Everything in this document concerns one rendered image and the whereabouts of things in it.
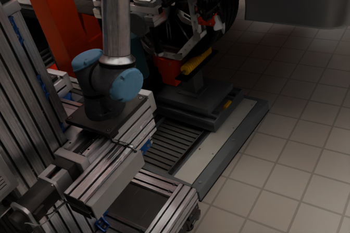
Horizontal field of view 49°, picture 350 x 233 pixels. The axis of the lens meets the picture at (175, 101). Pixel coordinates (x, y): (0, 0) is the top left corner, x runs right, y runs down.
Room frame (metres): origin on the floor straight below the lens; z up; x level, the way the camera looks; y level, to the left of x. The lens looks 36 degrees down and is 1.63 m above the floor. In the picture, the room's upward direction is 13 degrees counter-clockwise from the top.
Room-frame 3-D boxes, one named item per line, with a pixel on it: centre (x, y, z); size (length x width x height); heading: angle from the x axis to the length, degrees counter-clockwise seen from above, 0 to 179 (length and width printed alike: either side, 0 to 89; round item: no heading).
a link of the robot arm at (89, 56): (1.17, 0.25, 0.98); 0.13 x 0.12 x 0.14; 41
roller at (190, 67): (1.88, -0.17, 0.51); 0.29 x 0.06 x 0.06; 136
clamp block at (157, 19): (1.63, 0.00, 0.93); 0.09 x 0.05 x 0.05; 136
